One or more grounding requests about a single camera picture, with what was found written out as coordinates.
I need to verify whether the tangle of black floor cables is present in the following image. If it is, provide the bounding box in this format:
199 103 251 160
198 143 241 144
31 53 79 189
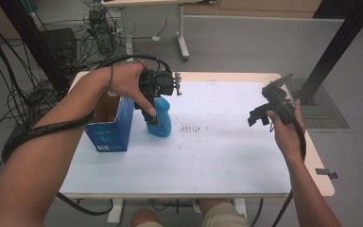
0 0 127 162

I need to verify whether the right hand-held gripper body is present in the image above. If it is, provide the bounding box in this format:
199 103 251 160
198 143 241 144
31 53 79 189
261 73 297 127

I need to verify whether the white table mat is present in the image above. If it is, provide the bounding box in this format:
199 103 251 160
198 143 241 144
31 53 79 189
60 79 292 195

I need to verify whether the person's left hand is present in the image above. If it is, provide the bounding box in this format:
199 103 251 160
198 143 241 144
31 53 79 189
107 61 158 117

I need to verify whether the black sleeved left gripper cable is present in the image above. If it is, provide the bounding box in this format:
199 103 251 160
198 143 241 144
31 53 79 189
1 54 174 217

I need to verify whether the black equipment box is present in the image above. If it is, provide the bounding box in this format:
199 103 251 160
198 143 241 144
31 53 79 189
39 27 78 64

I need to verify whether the black floor base plate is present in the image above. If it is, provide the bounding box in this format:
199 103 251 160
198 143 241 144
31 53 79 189
4 124 29 149

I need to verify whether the blue cardboard box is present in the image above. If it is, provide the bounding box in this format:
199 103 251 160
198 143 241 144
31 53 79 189
84 93 136 153

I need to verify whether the person's right hand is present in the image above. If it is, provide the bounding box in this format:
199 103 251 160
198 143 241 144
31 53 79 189
266 98 306 160

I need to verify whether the grey tape strip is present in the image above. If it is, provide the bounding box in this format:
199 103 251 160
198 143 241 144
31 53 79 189
315 168 339 180

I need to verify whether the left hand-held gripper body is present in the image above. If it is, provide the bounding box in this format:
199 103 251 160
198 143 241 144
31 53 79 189
138 69 182 108

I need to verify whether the black computer tower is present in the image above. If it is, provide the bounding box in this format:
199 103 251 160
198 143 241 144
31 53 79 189
87 8 117 55

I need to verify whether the white-legged background table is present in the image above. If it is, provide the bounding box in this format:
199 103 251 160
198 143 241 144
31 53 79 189
100 0 216 61

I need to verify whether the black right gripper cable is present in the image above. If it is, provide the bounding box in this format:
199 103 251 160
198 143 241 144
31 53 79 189
270 100 307 227

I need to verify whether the black metal post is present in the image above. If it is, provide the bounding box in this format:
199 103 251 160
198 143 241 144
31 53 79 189
292 0 363 106
0 0 71 93

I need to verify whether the blue bottle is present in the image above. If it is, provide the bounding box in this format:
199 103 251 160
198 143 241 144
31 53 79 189
146 96 173 138

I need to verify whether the person's left knee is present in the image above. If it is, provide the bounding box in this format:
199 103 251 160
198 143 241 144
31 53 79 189
130 208 164 227

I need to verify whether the person's right leg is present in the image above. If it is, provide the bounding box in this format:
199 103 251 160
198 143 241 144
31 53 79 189
198 198 251 227

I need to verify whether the grey floor mat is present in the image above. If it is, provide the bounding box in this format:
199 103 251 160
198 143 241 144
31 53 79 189
283 78 351 130

